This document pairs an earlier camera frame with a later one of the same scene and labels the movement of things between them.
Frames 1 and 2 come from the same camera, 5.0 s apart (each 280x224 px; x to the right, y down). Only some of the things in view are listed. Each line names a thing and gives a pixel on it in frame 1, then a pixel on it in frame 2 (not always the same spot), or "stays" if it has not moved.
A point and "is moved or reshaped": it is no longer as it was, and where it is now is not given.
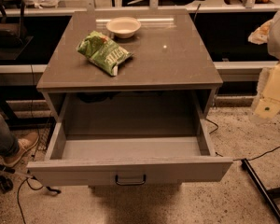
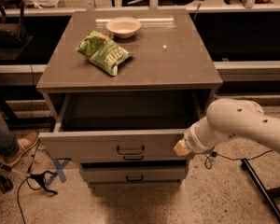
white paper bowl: [123, 27] stays
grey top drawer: [136, 139] is moved or reshaped
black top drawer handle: [131, 182] → [129, 153]
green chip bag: [103, 50] stays
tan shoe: [25, 141] stays
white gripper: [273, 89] → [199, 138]
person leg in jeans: [2, 140] stays
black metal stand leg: [270, 193] stays
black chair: [7, 35] stays
